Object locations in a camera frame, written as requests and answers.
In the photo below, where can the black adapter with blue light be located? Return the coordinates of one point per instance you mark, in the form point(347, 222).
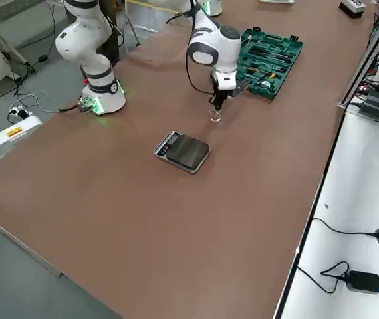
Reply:
point(364, 280)

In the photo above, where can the white box with yellow label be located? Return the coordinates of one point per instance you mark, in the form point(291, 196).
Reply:
point(13, 139)

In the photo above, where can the white button control box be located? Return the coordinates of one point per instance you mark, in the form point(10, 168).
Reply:
point(352, 8)

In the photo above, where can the green plastic toolbox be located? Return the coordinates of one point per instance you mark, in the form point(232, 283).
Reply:
point(269, 96)

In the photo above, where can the chrome tape measure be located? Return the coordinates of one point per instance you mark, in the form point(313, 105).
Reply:
point(267, 84)

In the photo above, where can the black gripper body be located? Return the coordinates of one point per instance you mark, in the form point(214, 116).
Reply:
point(221, 94)

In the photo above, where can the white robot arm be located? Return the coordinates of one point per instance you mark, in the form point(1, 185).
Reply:
point(89, 40)
point(215, 8)

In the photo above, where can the digital kitchen scale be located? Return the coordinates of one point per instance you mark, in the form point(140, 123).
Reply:
point(186, 151)

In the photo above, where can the small clear measuring cup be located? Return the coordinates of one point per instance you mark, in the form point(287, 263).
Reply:
point(216, 117)

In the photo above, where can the aluminium frame rail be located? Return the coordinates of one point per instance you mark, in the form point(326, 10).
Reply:
point(359, 71)

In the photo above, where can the white power strip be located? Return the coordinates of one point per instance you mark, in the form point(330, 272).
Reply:
point(20, 113)

